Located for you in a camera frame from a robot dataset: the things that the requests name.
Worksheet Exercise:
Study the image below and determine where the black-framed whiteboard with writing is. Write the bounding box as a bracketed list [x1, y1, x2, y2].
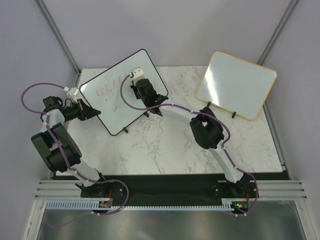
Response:
[79, 49, 168, 136]

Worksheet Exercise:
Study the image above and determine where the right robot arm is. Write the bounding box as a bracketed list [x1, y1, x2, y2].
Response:
[130, 78, 250, 197]

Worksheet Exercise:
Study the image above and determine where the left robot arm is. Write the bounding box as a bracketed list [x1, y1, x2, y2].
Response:
[31, 96, 110, 197]

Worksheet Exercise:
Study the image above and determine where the black whiteboard stand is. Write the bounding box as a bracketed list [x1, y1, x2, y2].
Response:
[122, 111, 150, 134]

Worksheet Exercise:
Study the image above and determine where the orange-framed whiteboard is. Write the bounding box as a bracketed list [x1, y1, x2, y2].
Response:
[195, 51, 278, 121]

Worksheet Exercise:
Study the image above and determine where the black orange-board stand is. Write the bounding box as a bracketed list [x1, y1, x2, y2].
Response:
[206, 101, 237, 119]

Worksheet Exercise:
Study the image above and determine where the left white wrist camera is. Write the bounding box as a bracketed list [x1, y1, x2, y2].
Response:
[63, 87, 79, 103]

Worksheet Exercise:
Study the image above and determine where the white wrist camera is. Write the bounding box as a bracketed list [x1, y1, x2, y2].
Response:
[63, 87, 79, 103]
[129, 67, 145, 86]

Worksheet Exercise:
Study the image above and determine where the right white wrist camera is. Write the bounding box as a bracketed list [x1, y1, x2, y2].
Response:
[129, 67, 145, 86]

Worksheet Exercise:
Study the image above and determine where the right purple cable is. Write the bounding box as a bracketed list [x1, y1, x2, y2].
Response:
[119, 74, 259, 218]

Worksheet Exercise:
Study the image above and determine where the purple cable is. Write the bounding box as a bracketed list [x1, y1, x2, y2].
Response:
[20, 82, 130, 229]
[119, 74, 259, 218]

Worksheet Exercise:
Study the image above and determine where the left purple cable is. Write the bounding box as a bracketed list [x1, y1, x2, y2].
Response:
[20, 82, 130, 229]

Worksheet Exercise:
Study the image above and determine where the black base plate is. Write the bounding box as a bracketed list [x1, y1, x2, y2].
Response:
[51, 172, 261, 213]

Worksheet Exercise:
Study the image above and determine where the aluminium frame rail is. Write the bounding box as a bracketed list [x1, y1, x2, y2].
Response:
[35, 179, 307, 200]

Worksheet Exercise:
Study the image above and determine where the white slotted cable duct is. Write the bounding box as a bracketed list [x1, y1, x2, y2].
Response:
[45, 199, 234, 211]

